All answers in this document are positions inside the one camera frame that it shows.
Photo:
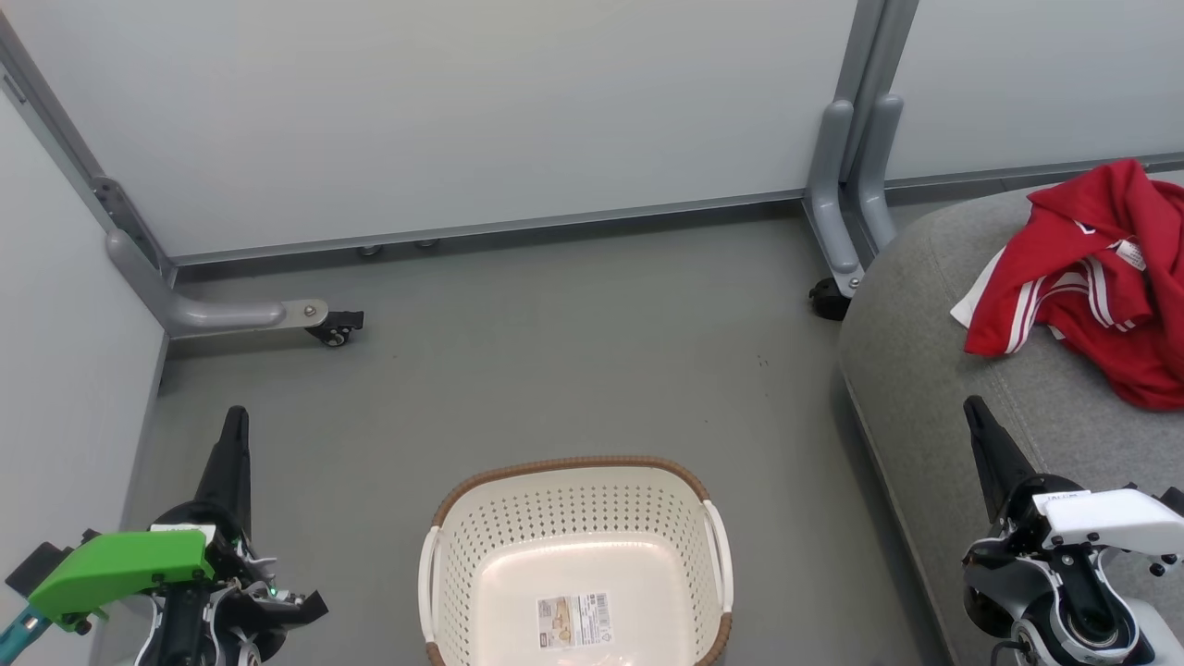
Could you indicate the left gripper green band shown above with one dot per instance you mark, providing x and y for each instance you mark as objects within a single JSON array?
[{"x": 120, "y": 566}]

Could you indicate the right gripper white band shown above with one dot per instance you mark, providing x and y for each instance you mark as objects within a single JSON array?
[{"x": 1119, "y": 520}]

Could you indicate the plain red garment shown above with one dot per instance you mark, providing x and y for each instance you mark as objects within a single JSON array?
[{"x": 1147, "y": 370}]

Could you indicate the red shirt with white trim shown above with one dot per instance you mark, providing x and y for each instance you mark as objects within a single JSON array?
[{"x": 1064, "y": 240}]

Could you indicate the grey fabric sofa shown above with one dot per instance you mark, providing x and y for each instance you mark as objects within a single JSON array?
[{"x": 925, "y": 388}]

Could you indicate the grey partition foot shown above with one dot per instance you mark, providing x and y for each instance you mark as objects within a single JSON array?
[
  {"x": 222, "y": 317},
  {"x": 877, "y": 176},
  {"x": 828, "y": 203}
]

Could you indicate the black caster wheel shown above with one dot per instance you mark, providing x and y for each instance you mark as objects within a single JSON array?
[
  {"x": 335, "y": 328},
  {"x": 828, "y": 301}
]

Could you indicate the white perforated laundry basket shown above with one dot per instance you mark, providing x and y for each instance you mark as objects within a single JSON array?
[{"x": 573, "y": 518}]

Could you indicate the paper label sticker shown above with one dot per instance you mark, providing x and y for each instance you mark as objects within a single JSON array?
[{"x": 573, "y": 620}]

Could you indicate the dark grey hinge bracket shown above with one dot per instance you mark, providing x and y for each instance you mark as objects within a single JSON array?
[{"x": 120, "y": 222}]

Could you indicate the grey partition bottom rail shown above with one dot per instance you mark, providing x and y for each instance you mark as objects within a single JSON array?
[
  {"x": 481, "y": 227},
  {"x": 999, "y": 173}
]

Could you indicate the grey partition corner post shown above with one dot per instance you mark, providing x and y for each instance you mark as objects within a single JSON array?
[
  {"x": 55, "y": 125},
  {"x": 874, "y": 46}
]

